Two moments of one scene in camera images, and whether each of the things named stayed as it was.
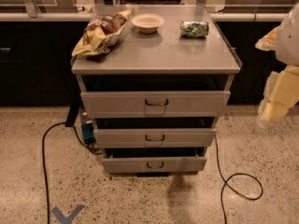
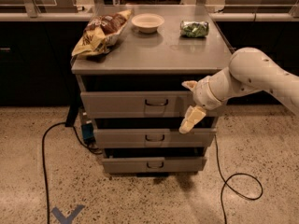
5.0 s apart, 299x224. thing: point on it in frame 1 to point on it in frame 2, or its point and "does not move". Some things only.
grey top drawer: x=154 y=104 does not move
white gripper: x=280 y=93 to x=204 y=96
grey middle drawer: x=154 y=137 does not move
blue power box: x=88 y=131 does not move
